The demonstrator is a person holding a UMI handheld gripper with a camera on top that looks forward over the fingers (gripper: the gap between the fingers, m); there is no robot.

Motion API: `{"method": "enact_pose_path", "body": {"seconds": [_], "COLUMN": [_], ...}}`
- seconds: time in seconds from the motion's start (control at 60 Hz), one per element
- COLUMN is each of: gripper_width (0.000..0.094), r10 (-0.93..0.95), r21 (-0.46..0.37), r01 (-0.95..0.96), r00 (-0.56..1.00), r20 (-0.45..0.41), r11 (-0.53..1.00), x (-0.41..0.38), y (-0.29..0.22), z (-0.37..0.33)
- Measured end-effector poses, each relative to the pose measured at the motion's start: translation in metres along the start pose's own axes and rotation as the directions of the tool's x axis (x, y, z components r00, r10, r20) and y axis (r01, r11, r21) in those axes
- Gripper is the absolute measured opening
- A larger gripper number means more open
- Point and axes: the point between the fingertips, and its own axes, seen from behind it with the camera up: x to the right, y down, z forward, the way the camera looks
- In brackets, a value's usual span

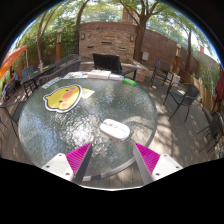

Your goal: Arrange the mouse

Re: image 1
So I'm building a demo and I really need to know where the white wall box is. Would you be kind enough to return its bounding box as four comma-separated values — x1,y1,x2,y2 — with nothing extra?
141,50,150,62

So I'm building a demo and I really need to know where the large white box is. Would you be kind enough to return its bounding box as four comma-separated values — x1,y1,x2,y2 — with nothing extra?
87,69,113,80

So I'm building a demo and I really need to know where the dark wicker armchair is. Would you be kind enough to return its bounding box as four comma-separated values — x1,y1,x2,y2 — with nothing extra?
54,53,81,71
37,59,83,87

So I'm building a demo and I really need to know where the colourful printed sheet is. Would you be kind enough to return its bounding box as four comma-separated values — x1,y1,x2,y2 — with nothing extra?
62,70,89,80

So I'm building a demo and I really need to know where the white bag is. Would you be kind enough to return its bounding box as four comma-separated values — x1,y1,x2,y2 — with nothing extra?
170,73,181,88

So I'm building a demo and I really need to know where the yellow duck-shaped mouse pad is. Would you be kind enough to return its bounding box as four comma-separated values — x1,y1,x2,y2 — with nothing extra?
42,84,83,114

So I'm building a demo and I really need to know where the orange canopy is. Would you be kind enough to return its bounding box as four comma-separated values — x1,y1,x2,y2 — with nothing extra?
0,45,28,80

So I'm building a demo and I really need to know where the green tube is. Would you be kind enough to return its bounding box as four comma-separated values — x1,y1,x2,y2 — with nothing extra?
122,77,138,87

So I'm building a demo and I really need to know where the dark round garden table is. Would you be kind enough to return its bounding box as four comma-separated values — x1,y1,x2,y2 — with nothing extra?
19,63,56,98

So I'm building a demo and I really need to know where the blue garden chair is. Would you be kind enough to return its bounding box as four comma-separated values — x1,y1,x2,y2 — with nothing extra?
20,65,35,81

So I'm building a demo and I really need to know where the small flat white box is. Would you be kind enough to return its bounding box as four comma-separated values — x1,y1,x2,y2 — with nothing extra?
108,73,125,82

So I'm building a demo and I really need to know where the black wicker garden chair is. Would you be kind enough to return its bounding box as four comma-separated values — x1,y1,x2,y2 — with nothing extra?
163,83,201,123

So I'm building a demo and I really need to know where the white computer mouse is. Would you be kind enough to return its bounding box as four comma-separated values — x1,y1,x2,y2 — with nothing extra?
99,118,132,144

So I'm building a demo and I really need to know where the yellow printed card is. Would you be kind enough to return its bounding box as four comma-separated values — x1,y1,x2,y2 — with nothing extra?
79,87,96,100

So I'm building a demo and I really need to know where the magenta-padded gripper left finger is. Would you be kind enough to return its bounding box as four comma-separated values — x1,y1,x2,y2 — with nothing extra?
41,142,93,185

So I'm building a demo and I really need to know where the person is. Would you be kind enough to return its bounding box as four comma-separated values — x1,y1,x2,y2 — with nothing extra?
9,69,19,84

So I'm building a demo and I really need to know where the red closed parasol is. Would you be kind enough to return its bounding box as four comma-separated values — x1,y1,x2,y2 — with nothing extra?
213,64,224,113

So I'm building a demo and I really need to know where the wooden lamp post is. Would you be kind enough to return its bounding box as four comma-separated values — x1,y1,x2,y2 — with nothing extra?
55,28,64,62
172,43,183,74

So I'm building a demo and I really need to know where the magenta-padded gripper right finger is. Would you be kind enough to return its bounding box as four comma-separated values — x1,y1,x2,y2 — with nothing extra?
132,142,184,186

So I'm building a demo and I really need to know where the dark slatted garden chair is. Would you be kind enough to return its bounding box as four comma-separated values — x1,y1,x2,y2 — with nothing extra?
149,59,173,88

